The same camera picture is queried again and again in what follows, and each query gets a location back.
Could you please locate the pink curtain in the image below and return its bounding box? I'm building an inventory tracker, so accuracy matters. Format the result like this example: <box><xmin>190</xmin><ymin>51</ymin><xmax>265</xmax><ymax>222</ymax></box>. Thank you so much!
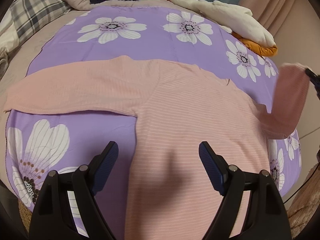
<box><xmin>239</xmin><ymin>0</ymin><xmax>296</xmax><ymax>35</ymax></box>

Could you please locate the purple floral bed sheet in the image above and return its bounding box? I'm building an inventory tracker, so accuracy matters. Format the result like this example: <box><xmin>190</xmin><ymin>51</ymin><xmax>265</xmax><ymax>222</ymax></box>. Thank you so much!
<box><xmin>4</xmin><ymin>5</ymin><xmax>302</xmax><ymax>238</ymax></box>

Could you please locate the grey plaid pillow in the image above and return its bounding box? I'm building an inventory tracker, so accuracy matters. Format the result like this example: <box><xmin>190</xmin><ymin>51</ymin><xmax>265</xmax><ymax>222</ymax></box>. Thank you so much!
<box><xmin>1</xmin><ymin>0</ymin><xmax>70</xmax><ymax>53</ymax></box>

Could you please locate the white plush goose toy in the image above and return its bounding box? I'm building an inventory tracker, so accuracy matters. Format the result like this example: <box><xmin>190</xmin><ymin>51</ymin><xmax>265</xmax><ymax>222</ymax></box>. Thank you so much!
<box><xmin>168</xmin><ymin>0</ymin><xmax>278</xmax><ymax>57</ymax></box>

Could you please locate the pink ribbed knit sweater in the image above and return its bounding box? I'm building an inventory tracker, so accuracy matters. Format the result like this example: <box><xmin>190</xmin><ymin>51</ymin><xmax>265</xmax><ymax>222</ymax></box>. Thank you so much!
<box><xmin>4</xmin><ymin>56</ymin><xmax>309</xmax><ymax>239</ymax></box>

